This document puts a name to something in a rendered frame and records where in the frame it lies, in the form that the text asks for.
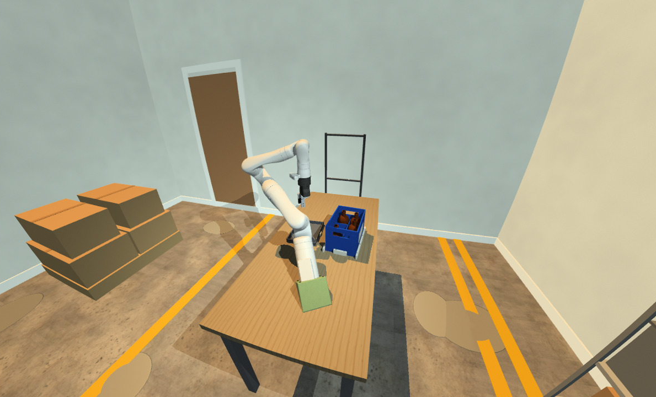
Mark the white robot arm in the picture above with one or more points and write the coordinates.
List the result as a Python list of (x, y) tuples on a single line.
[(306, 260)]

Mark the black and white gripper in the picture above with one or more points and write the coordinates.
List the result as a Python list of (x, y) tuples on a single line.
[(304, 180)]

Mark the blue plastic crate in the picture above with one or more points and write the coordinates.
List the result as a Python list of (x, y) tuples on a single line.
[(348, 241)]

